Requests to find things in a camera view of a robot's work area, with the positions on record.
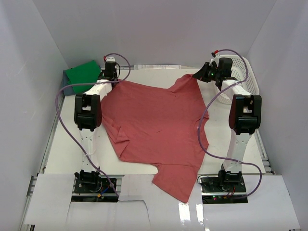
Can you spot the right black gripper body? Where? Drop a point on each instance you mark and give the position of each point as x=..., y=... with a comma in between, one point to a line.
x=213, y=73

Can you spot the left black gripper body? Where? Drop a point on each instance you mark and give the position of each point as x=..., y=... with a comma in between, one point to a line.
x=115, y=77

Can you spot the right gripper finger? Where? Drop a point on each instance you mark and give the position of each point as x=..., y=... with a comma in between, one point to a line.
x=205, y=77
x=204, y=69

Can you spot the red t-shirt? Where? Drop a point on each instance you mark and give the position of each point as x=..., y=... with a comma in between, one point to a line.
x=160, y=127

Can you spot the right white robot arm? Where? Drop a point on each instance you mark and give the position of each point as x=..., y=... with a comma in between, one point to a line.
x=244, y=118

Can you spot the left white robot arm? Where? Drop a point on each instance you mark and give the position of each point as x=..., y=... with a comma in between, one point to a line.
x=88, y=114

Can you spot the green folded t-shirt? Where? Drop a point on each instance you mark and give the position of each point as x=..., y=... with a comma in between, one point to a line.
x=87, y=73

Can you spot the white paper sheets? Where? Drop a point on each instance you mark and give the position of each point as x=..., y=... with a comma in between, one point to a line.
x=157, y=66

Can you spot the white plastic basket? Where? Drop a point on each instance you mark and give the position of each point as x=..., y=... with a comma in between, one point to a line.
x=240, y=70

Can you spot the blue folded t-shirt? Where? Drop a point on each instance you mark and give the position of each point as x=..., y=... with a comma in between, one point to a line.
x=67, y=90

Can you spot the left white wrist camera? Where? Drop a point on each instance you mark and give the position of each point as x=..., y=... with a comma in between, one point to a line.
x=109, y=58

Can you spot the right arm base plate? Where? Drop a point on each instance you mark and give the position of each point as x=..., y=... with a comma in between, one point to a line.
x=214, y=192

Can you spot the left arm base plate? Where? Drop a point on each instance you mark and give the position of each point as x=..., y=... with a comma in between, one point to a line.
x=99, y=192

